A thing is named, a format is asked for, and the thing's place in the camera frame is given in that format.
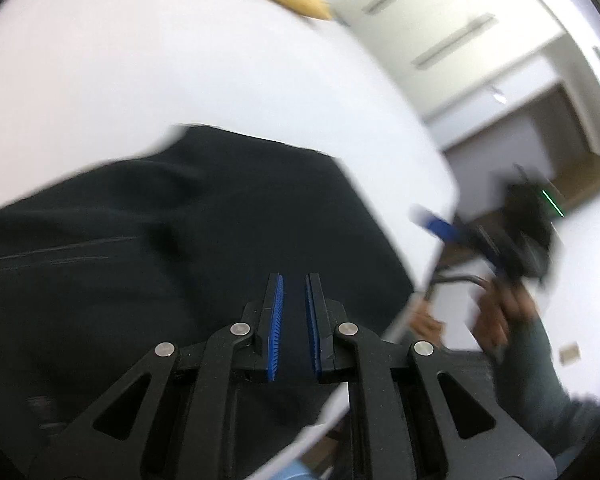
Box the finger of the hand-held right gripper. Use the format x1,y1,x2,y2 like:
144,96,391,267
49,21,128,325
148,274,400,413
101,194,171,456
411,204,481,252

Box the white bed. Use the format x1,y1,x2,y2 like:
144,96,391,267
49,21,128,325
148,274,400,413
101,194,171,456
0,0,462,480

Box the black denim pants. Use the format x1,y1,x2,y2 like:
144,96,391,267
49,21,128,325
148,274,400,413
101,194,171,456
0,124,416,471

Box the brown wooden doorway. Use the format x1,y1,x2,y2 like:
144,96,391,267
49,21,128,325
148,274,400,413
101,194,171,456
442,84,600,242

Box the white wardrobe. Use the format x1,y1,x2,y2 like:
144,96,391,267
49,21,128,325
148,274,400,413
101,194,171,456
320,0,600,162

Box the person's right hand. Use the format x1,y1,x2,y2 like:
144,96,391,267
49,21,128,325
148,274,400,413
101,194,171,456
472,280,543,362

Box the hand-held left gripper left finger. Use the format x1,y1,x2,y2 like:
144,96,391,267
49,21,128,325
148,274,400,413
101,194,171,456
27,272,286,480

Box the person's right forearm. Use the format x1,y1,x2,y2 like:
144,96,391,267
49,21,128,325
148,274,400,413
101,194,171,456
490,310,600,459

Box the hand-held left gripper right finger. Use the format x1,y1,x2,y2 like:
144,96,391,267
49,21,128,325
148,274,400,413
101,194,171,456
305,272,558,480

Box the light blue shorts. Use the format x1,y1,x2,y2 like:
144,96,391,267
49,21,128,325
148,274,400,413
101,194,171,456
259,462,327,480

